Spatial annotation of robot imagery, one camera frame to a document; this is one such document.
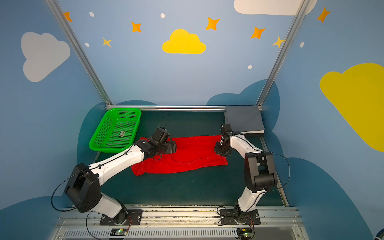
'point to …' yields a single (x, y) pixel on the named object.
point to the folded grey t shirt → (242, 118)
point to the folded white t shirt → (258, 132)
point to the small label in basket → (122, 134)
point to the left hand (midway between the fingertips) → (173, 146)
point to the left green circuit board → (118, 232)
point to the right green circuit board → (244, 233)
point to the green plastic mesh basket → (117, 131)
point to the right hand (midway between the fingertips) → (218, 151)
